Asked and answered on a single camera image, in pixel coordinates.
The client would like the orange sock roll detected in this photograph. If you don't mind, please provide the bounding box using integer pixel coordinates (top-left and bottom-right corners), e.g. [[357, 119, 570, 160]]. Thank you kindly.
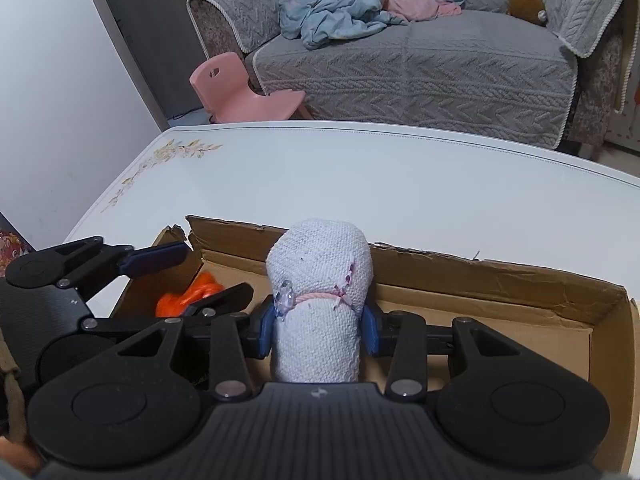
[[155, 271, 224, 318]]

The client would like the white knitted sock roll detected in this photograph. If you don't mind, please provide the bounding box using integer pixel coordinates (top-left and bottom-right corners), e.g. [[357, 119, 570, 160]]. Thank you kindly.
[[266, 219, 373, 384]]

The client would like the brown plush toy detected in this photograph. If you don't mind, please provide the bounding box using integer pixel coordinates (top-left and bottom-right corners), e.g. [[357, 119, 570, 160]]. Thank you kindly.
[[506, 0, 548, 26]]

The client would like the shallow cardboard box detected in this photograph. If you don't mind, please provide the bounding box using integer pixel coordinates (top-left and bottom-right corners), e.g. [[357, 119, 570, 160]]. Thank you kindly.
[[112, 216, 639, 472]]

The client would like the white door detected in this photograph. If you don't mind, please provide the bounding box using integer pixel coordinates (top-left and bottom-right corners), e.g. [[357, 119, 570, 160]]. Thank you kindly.
[[1, 0, 160, 248]]

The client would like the grey covered sofa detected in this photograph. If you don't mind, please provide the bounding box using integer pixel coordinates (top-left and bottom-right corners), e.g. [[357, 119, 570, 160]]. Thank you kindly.
[[186, 0, 639, 149]]

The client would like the pink garment on sofa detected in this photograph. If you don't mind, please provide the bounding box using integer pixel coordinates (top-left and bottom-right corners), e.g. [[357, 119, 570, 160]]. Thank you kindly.
[[382, 0, 462, 22]]

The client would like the pink plastic child chair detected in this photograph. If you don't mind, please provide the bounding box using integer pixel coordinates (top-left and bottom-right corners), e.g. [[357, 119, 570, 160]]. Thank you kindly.
[[189, 52, 312, 124]]

